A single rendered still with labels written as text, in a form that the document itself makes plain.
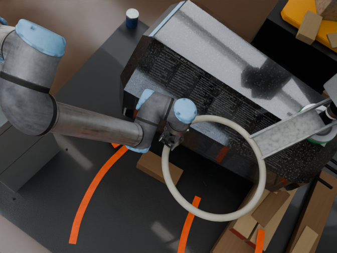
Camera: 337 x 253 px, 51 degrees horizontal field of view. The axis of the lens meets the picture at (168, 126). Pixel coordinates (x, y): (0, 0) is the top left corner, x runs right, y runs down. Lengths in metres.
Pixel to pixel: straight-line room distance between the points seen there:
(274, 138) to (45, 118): 1.14
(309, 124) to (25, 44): 1.34
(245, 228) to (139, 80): 1.16
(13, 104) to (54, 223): 1.65
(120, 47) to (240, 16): 1.13
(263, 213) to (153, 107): 1.36
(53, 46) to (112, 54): 2.02
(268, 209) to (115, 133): 1.53
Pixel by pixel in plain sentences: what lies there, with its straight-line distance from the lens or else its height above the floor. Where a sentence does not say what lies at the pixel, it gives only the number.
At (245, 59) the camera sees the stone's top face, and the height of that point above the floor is 0.85.
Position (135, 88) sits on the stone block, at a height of 0.64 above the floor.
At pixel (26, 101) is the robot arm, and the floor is 1.67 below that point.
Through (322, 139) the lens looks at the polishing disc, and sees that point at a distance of 1.95.
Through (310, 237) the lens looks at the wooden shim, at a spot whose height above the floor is 0.10.
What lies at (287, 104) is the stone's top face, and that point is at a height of 0.85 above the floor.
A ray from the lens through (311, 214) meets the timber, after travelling 2.73.
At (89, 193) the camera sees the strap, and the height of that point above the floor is 0.02.
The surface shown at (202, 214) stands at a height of 0.99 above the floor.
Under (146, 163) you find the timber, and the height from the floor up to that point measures 0.13.
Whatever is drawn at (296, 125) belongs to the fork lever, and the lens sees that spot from 1.78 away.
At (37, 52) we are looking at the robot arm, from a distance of 0.85.
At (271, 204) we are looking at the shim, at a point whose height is 0.21.
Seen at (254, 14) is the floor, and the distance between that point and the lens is 3.41.
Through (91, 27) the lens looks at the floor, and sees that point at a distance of 3.04.
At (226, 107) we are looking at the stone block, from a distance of 1.92.
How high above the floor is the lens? 2.43
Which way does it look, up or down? 67 degrees down
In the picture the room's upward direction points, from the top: 22 degrees clockwise
